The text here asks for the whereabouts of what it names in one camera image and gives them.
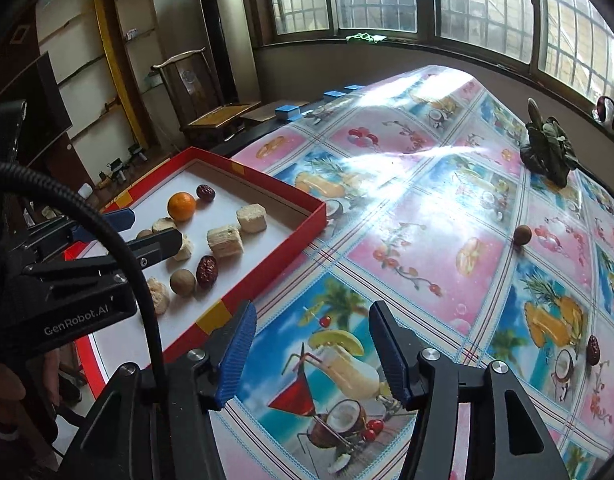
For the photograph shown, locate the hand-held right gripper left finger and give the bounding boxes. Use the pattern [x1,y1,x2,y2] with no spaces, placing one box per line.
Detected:
[54,300,258,480]

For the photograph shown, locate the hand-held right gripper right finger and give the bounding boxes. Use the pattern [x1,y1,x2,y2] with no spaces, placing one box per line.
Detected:
[368,301,570,480]

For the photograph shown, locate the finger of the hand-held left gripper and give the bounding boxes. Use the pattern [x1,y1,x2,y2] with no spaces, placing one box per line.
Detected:
[21,228,184,286]
[26,208,136,246]

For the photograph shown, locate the orange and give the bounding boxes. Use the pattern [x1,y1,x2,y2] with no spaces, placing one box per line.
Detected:
[167,192,197,222]

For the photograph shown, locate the red cardboard tray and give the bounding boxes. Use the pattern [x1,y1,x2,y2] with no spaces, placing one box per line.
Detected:
[62,146,328,376]

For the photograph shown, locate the person's left hand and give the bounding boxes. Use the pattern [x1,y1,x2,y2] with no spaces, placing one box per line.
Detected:
[0,352,63,428]

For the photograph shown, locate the dark screen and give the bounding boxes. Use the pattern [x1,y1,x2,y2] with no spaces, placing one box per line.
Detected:
[14,50,74,163]

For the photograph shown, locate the wooden high-back chair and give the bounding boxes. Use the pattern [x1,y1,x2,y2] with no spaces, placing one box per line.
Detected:
[151,46,262,148]

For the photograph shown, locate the fruit print plastic tablecloth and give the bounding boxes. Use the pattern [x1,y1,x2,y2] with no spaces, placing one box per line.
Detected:
[207,64,614,480]

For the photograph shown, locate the wooden stool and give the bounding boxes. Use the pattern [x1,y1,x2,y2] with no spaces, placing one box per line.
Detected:
[242,101,308,126]

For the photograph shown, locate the yellow wooden plank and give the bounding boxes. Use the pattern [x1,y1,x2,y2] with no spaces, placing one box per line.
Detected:
[90,0,148,151]

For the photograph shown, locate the standing air conditioner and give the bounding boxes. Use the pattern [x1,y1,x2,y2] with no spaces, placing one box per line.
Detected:
[197,0,260,106]

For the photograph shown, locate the dark green plant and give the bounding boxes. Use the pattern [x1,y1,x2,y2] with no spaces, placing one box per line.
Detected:
[519,99,585,186]

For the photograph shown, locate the red white headphones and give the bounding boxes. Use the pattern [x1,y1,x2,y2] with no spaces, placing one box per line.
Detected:
[593,95,614,126]

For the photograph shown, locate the black cable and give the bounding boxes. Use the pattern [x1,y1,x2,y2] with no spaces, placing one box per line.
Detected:
[0,160,168,391]

